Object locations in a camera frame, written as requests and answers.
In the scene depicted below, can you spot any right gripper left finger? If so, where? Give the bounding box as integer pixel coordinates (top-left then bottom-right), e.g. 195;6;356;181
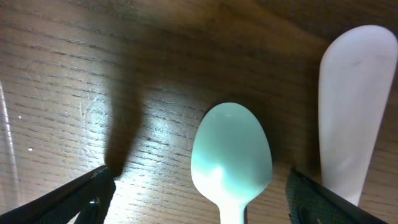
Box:
1;165;116;224

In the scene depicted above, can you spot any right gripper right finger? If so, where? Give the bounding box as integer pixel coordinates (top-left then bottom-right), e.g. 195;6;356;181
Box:
285;168;387;224

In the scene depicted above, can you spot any clear plastic container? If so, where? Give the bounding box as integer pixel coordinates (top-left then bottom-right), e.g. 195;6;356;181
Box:
1;83;21;214

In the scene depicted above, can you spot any mint green plastic spoon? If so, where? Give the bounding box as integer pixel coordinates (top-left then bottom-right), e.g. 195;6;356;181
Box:
191;102;272;224

